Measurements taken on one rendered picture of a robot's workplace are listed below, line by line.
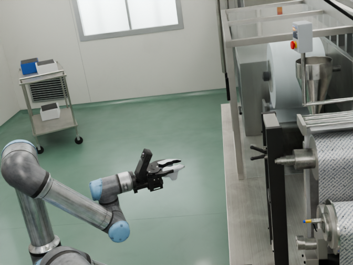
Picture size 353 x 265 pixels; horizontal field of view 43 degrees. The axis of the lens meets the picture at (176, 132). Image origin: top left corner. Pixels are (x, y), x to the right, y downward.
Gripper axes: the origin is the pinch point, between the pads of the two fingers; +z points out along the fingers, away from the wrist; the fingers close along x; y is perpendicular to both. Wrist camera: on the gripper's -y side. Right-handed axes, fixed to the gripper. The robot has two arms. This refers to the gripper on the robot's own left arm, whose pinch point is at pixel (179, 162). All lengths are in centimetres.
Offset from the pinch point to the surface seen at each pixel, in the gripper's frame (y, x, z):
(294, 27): -48, 9, 44
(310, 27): -48, 13, 47
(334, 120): -26, 40, 39
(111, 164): 162, -274, 7
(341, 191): -8, 51, 35
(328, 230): -12, 67, 18
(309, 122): -26, 37, 32
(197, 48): 115, -452, 185
